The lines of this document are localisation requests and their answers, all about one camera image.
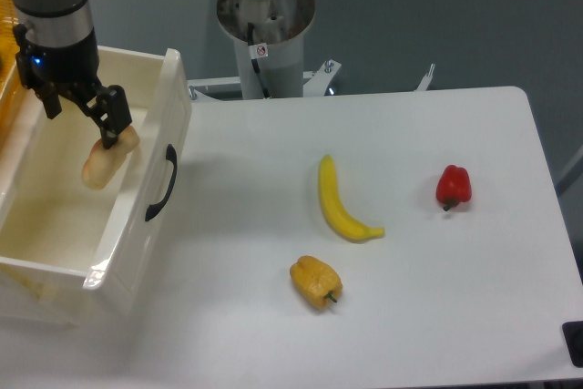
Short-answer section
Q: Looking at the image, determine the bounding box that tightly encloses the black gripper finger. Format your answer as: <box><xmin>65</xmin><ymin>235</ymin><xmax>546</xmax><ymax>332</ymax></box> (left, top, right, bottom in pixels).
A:
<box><xmin>88</xmin><ymin>85</ymin><xmax>132</xmax><ymax>148</ymax></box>
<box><xmin>41</xmin><ymin>89</ymin><xmax>62</xmax><ymax>118</ymax></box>

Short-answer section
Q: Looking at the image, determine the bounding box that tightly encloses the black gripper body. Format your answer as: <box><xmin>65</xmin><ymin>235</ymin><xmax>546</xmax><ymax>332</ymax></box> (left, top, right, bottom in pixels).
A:
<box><xmin>13</xmin><ymin>24</ymin><xmax>105</xmax><ymax>109</ymax></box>

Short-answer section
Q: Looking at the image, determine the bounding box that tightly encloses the round bread roll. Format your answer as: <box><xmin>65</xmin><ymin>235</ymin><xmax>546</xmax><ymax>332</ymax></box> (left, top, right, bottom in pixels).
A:
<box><xmin>81</xmin><ymin>126</ymin><xmax>140</xmax><ymax>189</ymax></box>

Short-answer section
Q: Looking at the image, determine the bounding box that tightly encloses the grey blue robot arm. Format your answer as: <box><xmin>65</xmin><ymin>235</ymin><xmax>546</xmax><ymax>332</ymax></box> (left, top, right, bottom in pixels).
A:
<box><xmin>13</xmin><ymin>0</ymin><xmax>132</xmax><ymax>148</ymax></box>

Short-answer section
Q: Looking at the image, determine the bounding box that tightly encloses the white upper drawer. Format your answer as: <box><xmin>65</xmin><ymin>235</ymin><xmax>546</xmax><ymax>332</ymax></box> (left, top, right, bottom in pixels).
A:
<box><xmin>0</xmin><ymin>45</ymin><xmax>193</xmax><ymax>320</ymax></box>

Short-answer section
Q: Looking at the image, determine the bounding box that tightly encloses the white drawer cabinet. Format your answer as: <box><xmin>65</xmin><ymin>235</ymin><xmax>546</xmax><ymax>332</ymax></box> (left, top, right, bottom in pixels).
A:
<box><xmin>0</xmin><ymin>65</ymin><xmax>99</xmax><ymax>329</ymax></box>

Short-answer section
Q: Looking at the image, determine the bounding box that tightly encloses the yellow banana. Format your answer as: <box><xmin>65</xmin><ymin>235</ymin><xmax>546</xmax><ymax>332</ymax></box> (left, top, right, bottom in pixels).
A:
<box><xmin>318</xmin><ymin>155</ymin><xmax>384</xmax><ymax>242</ymax></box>

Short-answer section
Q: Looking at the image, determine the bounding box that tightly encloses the yellow bell pepper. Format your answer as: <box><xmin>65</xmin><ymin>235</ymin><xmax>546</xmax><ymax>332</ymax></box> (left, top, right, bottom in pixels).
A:
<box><xmin>289</xmin><ymin>255</ymin><xmax>343</xmax><ymax>311</ymax></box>

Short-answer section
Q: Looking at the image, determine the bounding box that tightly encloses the red bell pepper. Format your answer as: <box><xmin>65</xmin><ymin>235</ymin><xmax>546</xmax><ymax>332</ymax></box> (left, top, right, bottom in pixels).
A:
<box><xmin>435</xmin><ymin>164</ymin><xmax>472</xmax><ymax>211</ymax></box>

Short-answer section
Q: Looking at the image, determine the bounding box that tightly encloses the black device at table edge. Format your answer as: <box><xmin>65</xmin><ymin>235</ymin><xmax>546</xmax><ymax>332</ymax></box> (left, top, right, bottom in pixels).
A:
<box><xmin>562</xmin><ymin>321</ymin><xmax>583</xmax><ymax>368</ymax></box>

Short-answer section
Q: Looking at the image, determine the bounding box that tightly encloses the black drawer handle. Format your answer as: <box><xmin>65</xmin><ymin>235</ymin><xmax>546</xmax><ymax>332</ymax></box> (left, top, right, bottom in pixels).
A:
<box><xmin>144</xmin><ymin>143</ymin><xmax>179</xmax><ymax>222</ymax></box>

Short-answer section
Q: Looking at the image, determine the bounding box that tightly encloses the black cable on pedestal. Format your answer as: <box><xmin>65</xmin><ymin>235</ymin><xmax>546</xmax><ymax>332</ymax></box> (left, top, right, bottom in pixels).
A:
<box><xmin>247</xmin><ymin>23</ymin><xmax>271</xmax><ymax>99</ymax></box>

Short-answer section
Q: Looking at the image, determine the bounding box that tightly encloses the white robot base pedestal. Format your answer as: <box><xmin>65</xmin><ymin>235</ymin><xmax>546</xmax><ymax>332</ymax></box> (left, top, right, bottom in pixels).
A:
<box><xmin>217</xmin><ymin>0</ymin><xmax>315</xmax><ymax>99</ymax></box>

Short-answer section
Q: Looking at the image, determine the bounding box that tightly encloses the white metal frame bracket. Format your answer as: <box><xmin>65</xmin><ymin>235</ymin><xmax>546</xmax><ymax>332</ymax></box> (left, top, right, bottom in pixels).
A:
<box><xmin>187</xmin><ymin>59</ymin><xmax>436</xmax><ymax>103</ymax></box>

